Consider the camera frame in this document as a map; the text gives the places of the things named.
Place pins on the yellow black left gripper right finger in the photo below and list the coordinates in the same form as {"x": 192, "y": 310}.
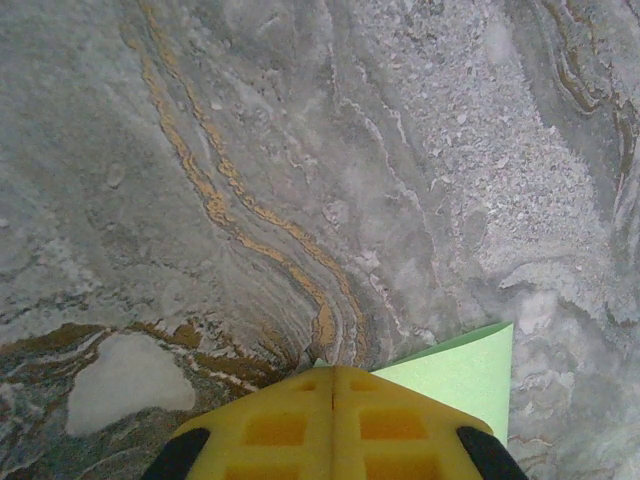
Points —
{"x": 395, "y": 430}

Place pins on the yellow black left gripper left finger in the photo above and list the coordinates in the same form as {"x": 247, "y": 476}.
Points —
{"x": 280, "y": 430}

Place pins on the light green paper sheet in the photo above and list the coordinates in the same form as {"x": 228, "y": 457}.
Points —
{"x": 465, "y": 385}

